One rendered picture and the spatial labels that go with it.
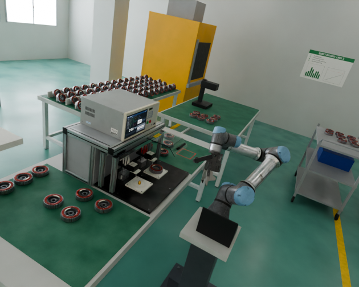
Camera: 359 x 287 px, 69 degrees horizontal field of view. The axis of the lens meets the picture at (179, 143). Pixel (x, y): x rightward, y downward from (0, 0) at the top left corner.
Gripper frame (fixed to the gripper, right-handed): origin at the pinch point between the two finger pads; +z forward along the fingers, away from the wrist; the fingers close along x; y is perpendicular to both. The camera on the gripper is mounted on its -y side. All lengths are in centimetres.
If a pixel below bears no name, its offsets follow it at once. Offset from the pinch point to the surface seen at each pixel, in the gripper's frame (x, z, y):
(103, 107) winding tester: 26, -31, -72
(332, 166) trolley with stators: 176, -48, 214
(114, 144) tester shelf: 21, -9, -59
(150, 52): 386, -203, -79
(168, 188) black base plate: 44.4, 13.7, -14.1
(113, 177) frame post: 25, 12, -54
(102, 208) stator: 14, 31, -55
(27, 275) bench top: -26, 58, -76
